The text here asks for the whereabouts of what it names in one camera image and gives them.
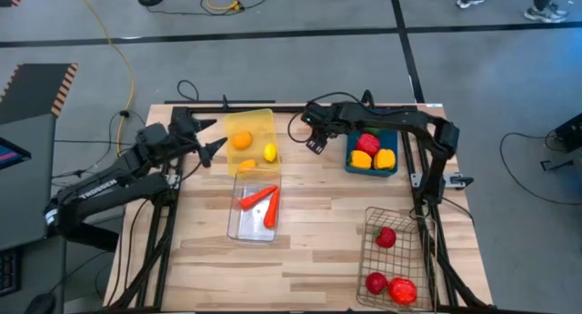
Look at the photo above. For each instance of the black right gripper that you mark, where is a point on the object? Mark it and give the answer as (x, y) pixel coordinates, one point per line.
(327, 118)

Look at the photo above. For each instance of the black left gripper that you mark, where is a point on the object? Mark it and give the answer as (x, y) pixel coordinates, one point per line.
(186, 136)

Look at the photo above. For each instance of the toy orange fruit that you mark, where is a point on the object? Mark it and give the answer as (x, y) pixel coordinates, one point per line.
(242, 140)

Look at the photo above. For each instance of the yellow toy bell pepper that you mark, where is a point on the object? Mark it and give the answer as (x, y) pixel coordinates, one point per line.
(360, 160)
(384, 159)

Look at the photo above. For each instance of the yellow toy lemon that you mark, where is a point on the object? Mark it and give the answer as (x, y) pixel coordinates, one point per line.
(270, 153)

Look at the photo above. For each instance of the red toy bell pepper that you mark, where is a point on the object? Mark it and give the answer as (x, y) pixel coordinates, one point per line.
(368, 144)

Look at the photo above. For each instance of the orange-red toy carrot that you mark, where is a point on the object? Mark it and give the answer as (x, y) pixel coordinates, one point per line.
(257, 198)
(271, 211)

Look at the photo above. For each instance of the large red toy tomato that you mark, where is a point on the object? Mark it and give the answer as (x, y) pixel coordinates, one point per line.
(402, 290)

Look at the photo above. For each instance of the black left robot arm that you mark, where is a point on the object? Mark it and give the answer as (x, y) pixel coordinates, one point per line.
(104, 191)

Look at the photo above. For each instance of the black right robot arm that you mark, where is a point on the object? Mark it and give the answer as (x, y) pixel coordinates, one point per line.
(409, 118)

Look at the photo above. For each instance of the translucent yellow plastic bin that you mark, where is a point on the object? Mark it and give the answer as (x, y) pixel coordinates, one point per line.
(254, 120)

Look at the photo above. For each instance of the blue plastic bin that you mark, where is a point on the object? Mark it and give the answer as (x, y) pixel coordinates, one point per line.
(370, 172)

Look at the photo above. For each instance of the clear plastic bin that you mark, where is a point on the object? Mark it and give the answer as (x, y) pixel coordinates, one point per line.
(247, 227)

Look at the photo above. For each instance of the silver table clamp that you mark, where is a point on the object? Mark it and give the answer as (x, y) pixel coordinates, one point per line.
(454, 181)

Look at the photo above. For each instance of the grey desk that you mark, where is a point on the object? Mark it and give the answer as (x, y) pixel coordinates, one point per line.
(27, 200)

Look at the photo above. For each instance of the computer screen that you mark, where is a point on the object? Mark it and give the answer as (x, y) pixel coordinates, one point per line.
(11, 154)

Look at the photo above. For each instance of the black computer mouse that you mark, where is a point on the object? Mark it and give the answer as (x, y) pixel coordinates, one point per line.
(41, 305)

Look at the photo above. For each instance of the black keyboard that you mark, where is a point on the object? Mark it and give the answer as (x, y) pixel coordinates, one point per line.
(8, 273)

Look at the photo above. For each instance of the black equipment box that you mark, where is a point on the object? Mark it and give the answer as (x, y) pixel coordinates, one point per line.
(570, 132)

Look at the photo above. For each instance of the person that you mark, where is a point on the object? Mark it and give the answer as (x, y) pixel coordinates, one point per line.
(545, 14)

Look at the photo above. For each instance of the black metal table frame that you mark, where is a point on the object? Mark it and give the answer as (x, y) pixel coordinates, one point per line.
(282, 109)

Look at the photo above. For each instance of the thin black rail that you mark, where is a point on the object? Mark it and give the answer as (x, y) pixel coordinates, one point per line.
(250, 102)

